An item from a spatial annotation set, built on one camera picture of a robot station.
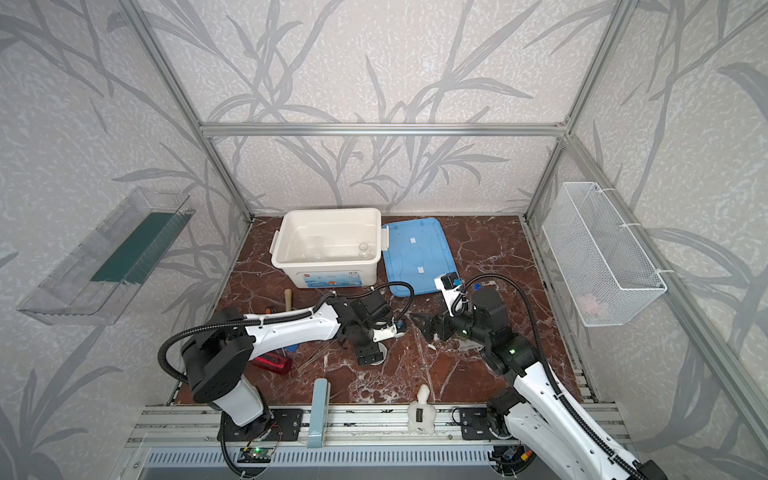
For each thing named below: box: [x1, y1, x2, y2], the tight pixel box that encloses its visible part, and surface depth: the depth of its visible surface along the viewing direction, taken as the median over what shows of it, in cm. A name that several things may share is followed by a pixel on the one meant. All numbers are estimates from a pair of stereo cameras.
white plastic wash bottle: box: [407, 384, 437, 435], surface depth 74 cm
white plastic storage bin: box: [269, 208, 390, 288], surface depth 98 cm
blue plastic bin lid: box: [383, 218, 458, 297], surface depth 109 cm
